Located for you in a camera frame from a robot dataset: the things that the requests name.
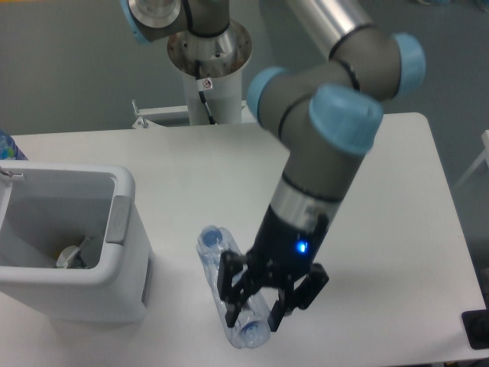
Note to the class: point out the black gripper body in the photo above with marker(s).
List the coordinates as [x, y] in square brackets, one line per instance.
[282, 254]

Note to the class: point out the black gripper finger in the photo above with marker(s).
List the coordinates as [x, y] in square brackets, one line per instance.
[301, 297]
[237, 290]

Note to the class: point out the crushed clear plastic bottle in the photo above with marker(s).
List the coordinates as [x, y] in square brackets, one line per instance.
[251, 329]

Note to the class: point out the white face mask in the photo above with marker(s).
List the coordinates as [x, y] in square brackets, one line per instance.
[89, 252]

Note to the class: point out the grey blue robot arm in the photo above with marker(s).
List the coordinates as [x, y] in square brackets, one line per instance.
[327, 117]

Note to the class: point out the white open trash can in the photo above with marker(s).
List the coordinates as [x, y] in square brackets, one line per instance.
[46, 207]

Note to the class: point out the trash inside the can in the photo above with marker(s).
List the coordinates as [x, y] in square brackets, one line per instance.
[69, 258]

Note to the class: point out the black clamp at table edge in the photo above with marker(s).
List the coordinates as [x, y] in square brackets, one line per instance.
[476, 328]

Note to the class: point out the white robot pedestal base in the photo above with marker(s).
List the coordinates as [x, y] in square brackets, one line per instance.
[211, 71]

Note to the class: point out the white frame at right edge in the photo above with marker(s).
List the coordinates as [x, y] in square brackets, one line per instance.
[479, 161]

